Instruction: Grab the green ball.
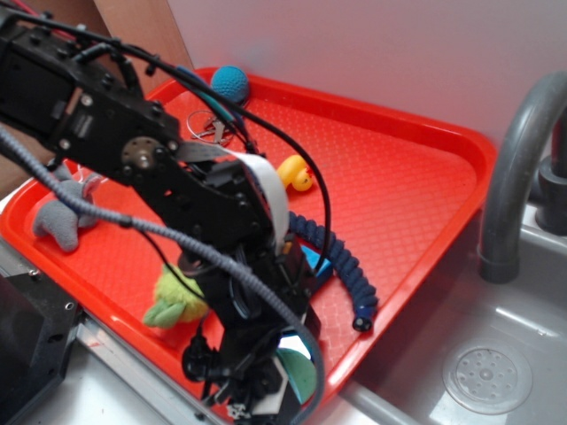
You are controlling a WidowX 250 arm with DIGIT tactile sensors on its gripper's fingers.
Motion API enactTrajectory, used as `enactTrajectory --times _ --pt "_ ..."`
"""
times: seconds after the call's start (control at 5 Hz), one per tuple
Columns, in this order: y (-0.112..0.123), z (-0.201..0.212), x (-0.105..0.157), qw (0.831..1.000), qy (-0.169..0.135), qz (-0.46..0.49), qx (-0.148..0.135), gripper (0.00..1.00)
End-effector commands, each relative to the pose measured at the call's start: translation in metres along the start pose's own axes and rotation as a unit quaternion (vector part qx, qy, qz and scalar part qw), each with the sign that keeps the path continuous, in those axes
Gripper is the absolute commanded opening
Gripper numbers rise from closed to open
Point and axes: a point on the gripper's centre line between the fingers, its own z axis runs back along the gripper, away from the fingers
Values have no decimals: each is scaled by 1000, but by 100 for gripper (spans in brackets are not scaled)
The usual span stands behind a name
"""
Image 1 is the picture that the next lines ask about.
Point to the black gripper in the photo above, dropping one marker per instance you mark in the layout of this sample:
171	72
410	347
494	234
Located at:
239	368

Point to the green foam ball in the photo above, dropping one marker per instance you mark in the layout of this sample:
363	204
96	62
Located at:
301	373

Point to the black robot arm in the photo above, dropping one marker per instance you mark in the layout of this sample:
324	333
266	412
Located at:
77	94

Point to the blue foam ball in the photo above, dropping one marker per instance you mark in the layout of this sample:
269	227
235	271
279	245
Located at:
232	83

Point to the green plush toy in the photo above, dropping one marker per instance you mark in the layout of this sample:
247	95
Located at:
176	299

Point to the navy blue plush snake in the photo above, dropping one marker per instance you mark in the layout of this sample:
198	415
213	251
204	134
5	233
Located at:
346	266

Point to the yellow rubber duck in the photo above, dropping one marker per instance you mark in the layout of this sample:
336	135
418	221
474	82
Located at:
294	172

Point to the black box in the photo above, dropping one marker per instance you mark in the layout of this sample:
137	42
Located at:
39	322

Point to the orange plastic tray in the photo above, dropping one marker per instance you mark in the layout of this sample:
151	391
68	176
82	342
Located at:
402	188

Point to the grey sink basin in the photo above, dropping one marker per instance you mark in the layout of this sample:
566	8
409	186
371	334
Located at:
400	381

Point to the grey plush elephant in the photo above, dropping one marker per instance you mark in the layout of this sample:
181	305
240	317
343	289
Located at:
60	221

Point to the sink drain strainer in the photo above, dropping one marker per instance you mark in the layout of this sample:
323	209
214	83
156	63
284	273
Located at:
487	376

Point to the grey sink faucet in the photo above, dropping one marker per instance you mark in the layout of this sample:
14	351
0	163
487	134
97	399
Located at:
515	177

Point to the wooden board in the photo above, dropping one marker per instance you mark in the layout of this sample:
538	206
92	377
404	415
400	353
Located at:
149	24

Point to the black faucet handle base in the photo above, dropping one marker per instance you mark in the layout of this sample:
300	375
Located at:
551	215

